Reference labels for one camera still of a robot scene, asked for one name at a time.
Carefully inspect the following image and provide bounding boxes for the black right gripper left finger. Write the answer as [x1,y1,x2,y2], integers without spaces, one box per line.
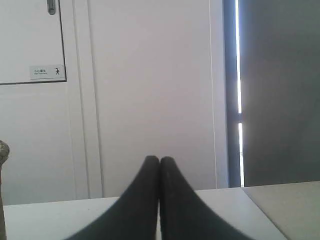
[68,155,160,240]

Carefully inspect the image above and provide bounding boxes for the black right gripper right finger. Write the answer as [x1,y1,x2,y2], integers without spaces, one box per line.
[159,156,250,240]

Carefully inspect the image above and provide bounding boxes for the brown woven wicker basket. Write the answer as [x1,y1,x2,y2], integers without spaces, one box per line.
[0,140,10,240]

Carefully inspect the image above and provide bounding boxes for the white door sign sticker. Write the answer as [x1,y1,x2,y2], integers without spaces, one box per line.
[29,64,66,81]

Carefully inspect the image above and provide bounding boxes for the white cabinet door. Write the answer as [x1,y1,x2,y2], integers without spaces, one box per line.
[0,0,66,85]

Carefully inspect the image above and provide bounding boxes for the grey metal door handle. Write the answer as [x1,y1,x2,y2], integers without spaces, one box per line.
[47,0,56,15]

